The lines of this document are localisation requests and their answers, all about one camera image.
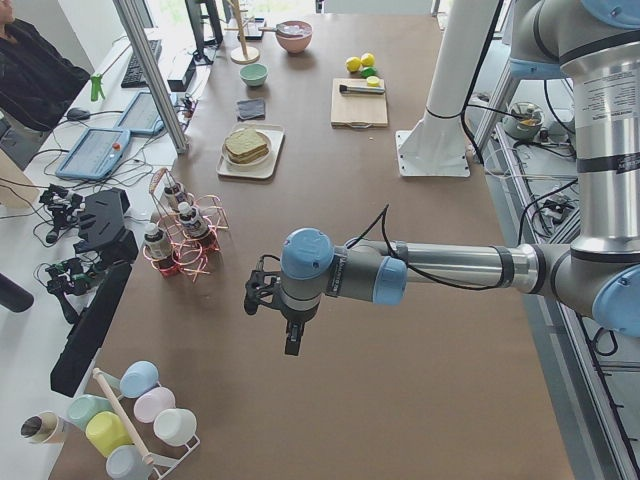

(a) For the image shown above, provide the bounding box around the wooden mug tree stand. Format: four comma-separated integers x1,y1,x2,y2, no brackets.
225,0,260,65

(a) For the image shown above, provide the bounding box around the pink bowl with ice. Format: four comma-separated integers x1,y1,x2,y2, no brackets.
275,20,313,54

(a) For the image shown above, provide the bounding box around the yellow lemon left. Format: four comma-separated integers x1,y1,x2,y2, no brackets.
345,56,362,73

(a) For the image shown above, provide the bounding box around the dark drink bottle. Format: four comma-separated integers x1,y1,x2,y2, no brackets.
144,222,174,270
163,183,188,211
178,202,208,239

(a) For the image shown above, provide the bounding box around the blue plastic cup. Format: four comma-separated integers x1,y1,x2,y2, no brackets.
120,360,159,399

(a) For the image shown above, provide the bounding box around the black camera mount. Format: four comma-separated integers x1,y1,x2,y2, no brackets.
244,254,282,315

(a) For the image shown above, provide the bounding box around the white cup rack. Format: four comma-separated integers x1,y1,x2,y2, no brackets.
67,367,201,479

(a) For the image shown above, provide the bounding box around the yellow lemon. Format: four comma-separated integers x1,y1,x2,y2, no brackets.
345,56,362,73
360,52,376,68

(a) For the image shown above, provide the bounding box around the pink plastic cup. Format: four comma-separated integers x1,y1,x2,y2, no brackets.
133,386,176,424

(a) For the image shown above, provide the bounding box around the wooden cutting board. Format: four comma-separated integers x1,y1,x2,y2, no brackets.
330,78,388,128

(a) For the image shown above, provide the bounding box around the grey folded cloth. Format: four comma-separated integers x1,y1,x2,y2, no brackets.
236,98,266,121

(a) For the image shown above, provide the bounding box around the black keyboard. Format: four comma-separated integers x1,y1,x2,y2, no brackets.
120,38,164,90

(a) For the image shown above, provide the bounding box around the blue teach pendant near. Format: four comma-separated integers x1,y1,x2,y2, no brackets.
55,128,131,180

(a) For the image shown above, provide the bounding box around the yellow plastic cup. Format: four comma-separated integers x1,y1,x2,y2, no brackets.
85,411,133,458

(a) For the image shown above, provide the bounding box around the yellow lemon right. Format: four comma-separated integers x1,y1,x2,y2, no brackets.
360,52,376,68

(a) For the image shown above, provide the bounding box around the bread slice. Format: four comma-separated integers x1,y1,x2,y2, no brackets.
224,128,267,154
225,147,270,166

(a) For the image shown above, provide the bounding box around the green lime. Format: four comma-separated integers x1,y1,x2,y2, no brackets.
360,66,378,78

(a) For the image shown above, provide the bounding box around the person in black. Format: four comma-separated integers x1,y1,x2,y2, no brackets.
0,0,92,133

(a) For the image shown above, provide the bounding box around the white plastic cup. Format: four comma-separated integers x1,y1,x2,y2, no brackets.
153,408,197,447

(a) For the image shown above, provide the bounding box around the aluminium frame post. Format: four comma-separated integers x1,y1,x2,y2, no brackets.
113,0,188,155

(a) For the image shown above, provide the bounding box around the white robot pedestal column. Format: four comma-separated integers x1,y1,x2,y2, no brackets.
396,0,503,177

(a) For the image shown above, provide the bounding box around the blue teach pendant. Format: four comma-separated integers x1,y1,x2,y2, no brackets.
115,91,164,137
55,128,131,180

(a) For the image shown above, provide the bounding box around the copper wire bottle rack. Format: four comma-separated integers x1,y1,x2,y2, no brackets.
142,167,229,281

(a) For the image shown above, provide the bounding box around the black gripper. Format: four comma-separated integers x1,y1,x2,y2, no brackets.
280,299,318,356

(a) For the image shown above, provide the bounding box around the knife with black handle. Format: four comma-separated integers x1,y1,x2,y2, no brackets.
338,84,386,95

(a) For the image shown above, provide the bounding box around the blue teach pendant far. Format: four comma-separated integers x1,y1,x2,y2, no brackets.
115,91,164,137

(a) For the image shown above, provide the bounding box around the green ceramic bowl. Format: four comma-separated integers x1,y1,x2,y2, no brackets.
239,63,268,87

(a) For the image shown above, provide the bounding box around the metal ice scoop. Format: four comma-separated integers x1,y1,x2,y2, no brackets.
258,23,305,37

